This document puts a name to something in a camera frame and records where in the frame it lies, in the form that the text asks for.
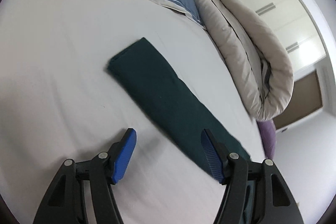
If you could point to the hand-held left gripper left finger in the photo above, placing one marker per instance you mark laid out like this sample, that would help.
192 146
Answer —
124 155

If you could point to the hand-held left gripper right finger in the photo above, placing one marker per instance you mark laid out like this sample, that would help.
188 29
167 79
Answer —
211 155

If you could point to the dark green garment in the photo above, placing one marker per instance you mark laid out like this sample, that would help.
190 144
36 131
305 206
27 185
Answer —
162 87

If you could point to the purple pillow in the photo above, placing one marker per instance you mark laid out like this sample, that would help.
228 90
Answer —
267 137

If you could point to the brown wooden door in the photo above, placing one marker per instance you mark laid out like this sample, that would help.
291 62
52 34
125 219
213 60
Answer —
302 98

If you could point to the beige folded duvet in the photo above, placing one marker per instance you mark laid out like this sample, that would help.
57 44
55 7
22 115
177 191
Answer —
236 37

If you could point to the cream wardrobe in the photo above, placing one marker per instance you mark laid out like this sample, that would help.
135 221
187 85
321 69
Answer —
288 24

